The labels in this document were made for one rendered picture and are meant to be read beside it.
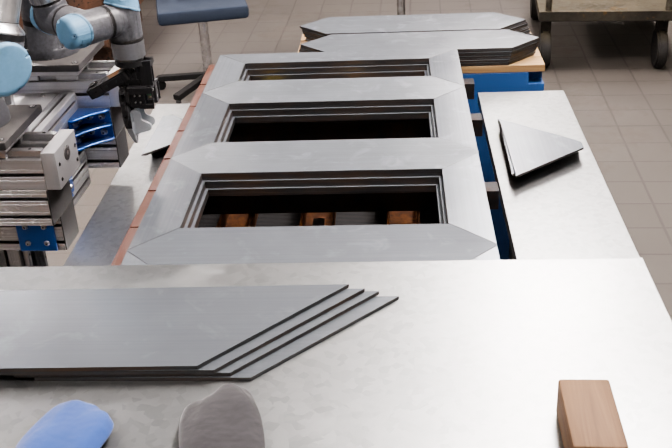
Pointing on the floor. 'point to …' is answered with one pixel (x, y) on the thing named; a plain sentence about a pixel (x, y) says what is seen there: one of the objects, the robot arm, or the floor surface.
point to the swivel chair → (172, 5)
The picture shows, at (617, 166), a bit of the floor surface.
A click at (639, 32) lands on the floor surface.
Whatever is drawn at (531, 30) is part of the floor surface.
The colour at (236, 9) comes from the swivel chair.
